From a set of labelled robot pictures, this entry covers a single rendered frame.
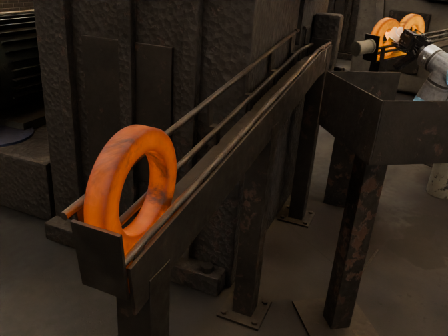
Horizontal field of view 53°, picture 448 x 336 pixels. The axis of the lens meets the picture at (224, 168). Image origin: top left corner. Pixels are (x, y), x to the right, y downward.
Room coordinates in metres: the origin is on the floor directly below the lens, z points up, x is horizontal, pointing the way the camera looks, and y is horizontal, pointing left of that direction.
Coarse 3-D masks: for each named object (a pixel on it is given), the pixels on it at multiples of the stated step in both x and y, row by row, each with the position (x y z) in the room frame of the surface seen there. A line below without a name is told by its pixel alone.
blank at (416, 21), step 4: (408, 16) 2.03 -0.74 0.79; (412, 16) 2.02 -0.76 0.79; (416, 16) 2.03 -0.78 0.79; (420, 16) 2.05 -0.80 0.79; (404, 20) 2.02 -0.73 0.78; (408, 20) 2.01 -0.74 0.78; (412, 20) 2.02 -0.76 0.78; (416, 20) 2.03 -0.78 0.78; (420, 20) 2.05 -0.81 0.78; (400, 24) 2.01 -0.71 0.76; (404, 24) 2.00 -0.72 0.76; (408, 24) 2.01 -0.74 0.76; (412, 24) 2.02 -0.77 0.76; (416, 24) 2.04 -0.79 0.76; (420, 24) 2.05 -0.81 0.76; (424, 24) 2.07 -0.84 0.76; (404, 28) 2.00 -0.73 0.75; (408, 28) 2.01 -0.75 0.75; (412, 28) 2.07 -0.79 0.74; (416, 28) 2.05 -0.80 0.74; (420, 28) 2.06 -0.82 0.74; (424, 28) 2.07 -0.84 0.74
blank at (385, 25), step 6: (384, 18) 1.96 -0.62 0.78; (390, 18) 1.95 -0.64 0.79; (378, 24) 1.93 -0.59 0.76; (384, 24) 1.92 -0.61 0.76; (390, 24) 1.94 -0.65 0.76; (396, 24) 1.96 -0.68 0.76; (378, 30) 1.91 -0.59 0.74; (384, 30) 1.93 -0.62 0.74; (390, 30) 1.96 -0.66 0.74; (390, 48) 1.96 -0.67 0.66; (390, 54) 1.97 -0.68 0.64
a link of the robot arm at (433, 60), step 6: (432, 54) 1.73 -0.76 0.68; (438, 54) 1.72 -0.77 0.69; (444, 54) 1.71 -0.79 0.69; (432, 60) 1.72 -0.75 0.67; (438, 60) 1.70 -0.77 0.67; (444, 60) 1.69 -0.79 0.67; (426, 66) 1.73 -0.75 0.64; (432, 66) 1.71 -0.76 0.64; (438, 66) 1.69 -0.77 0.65; (444, 66) 1.67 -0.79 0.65; (432, 72) 1.71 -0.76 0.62; (438, 72) 1.68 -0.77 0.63; (444, 72) 1.66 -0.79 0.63; (432, 78) 1.70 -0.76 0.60; (438, 78) 1.68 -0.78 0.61; (444, 78) 1.66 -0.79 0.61; (438, 84) 1.68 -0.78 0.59; (444, 84) 1.67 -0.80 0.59
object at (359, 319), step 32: (352, 96) 0.96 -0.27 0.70; (384, 96) 1.14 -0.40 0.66; (352, 128) 0.93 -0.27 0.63; (384, 128) 0.85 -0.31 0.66; (416, 128) 0.87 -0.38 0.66; (384, 160) 0.85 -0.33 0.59; (416, 160) 0.87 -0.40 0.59; (352, 192) 1.02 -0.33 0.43; (352, 224) 0.99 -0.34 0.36; (352, 256) 0.99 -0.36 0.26; (352, 288) 0.99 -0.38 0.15; (320, 320) 1.02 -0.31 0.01; (352, 320) 1.03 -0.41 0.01
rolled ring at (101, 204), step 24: (120, 144) 0.52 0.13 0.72; (144, 144) 0.55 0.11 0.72; (168, 144) 0.61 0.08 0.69; (96, 168) 0.49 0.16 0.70; (120, 168) 0.50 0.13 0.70; (168, 168) 0.61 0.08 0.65; (96, 192) 0.48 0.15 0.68; (120, 192) 0.50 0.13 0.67; (168, 192) 0.61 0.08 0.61; (96, 216) 0.47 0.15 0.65; (144, 216) 0.58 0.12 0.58
